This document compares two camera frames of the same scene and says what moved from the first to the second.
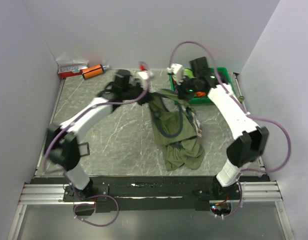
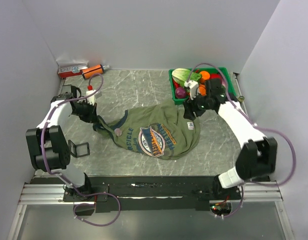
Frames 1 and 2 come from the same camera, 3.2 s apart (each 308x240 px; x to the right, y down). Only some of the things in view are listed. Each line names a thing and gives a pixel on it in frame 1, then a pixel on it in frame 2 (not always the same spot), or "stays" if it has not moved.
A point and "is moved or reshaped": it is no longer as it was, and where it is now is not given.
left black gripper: x=147 y=98 → x=91 y=117
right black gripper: x=180 y=89 → x=188 y=113
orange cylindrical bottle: x=94 y=70 stays
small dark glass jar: x=241 y=98 stays
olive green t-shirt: x=176 y=127 is moved or reshaped
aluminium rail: x=38 y=193 stays
